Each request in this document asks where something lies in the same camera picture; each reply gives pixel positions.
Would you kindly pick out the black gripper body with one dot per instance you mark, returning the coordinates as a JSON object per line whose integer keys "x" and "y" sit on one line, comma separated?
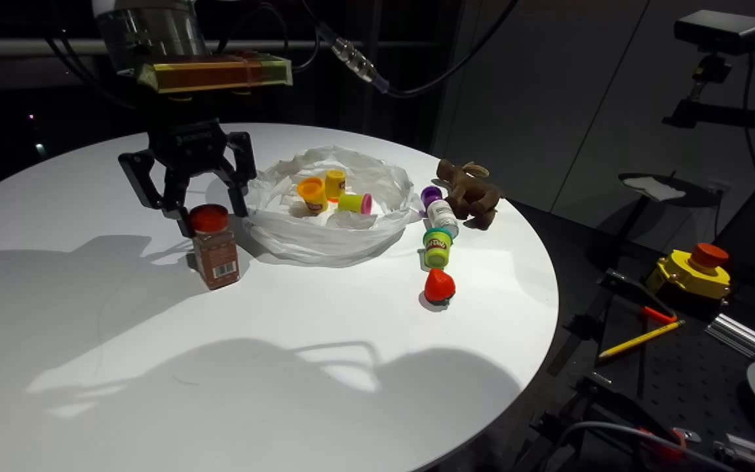
{"x": 186, "y": 134}

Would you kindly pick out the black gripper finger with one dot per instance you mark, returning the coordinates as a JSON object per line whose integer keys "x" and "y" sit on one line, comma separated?
{"x": 235, "y": 172}
{"x": 145, "y": 179}

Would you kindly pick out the dough can amber lid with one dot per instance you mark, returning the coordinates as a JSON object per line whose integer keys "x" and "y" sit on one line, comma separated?
{"x": 311, "y": 192}

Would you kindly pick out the brown spice jar red lid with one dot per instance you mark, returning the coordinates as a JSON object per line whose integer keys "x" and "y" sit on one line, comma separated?
{"x": 213, "y": 255}

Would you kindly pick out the yellow dough can orange lid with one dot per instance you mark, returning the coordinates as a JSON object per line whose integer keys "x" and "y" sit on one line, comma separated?
{"x": 332, "y": 184}

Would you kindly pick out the green dough can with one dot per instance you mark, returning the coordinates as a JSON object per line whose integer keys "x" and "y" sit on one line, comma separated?
{"x": 436, "y": 248}

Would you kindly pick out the red round toy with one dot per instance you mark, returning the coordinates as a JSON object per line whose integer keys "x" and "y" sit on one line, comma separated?
{"x": 439, "y": 287}

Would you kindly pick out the clear plastic bowl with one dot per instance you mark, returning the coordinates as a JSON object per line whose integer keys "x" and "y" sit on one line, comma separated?
{"x": 332, "y": 238}

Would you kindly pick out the purple plastic cup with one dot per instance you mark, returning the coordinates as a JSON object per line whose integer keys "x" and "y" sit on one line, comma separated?
{"x": 431, "y": 196}

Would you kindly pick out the white pill bottle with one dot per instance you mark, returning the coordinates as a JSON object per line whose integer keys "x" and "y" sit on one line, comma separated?
{"x": 441, "y": 215}

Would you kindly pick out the brown plush toy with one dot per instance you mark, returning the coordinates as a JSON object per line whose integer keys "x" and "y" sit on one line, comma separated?
{"x": 470, "y": 192}

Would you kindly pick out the grey flat plate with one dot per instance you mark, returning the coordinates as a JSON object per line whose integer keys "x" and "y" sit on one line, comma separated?
{"x": 648, "y": 188}

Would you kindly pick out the yellow pencil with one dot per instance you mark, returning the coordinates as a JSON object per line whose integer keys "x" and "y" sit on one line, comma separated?
{"x": 640, "y": 339}

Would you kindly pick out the yellow emergency stop button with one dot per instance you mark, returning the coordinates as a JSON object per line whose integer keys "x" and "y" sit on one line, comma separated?
{"x": 689, "y": 273}

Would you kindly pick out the aluminium profile bar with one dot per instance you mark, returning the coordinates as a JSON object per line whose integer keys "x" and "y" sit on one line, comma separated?
{"x": 745, "y": 331}

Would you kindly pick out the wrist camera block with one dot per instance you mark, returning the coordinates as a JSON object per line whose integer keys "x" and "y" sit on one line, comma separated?
{"x": 216, "y": 74}

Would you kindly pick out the grey window rail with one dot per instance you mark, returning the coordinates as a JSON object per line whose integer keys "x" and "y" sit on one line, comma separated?
{"x": 11, "y": 45}

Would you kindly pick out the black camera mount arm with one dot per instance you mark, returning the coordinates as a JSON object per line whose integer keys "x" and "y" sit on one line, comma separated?
{"x": 727, "y": 116}

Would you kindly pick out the black camera on stand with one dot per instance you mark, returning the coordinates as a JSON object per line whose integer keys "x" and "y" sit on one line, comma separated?
{"x": 723, "y": 29}

